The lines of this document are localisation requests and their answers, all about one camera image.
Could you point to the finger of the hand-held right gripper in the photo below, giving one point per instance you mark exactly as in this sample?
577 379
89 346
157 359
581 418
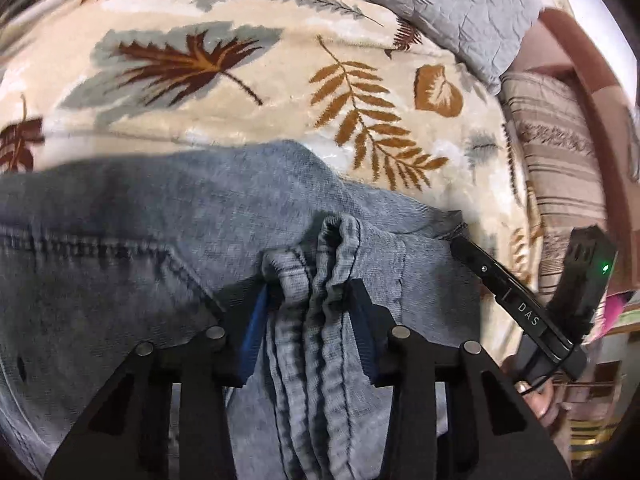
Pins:
480 267

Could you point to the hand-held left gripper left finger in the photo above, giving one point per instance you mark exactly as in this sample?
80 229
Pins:
255 320

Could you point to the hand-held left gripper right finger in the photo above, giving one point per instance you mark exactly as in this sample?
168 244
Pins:
362 320

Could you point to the grey denim pants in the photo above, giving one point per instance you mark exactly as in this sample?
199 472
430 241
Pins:
150 210

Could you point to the person's right hand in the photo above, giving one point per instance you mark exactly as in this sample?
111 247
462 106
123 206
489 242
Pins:
540 400

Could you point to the pink cloth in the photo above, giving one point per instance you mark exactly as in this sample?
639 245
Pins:
616 312

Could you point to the striped floral bolster pillow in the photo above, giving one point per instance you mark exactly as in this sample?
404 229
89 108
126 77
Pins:
560 160

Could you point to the leaf print blanket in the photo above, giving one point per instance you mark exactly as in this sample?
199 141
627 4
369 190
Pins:
280 110

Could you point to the brown pink pillow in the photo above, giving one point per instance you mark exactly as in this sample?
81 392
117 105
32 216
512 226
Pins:
590 70

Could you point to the grey quilted pillow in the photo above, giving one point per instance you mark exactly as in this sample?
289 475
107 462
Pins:
450 5

